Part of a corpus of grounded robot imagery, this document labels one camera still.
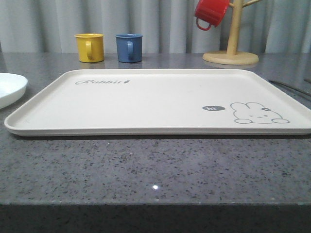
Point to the white round plate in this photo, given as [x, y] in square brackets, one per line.
[12, 88]

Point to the silver fork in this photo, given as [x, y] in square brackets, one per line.
[306, 94]

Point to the cream rabbit serving tray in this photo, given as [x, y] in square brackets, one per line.
[159, 101]

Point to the blue mug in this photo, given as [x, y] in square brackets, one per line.
[129, 47]

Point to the yellow mug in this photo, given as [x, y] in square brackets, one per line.
[90, 47]

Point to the wooden mug tree stand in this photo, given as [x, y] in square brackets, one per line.
[232, 56]

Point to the red mug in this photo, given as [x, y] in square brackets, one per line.
[210, 11]

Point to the grey curtain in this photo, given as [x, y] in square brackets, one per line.
[167, 26]

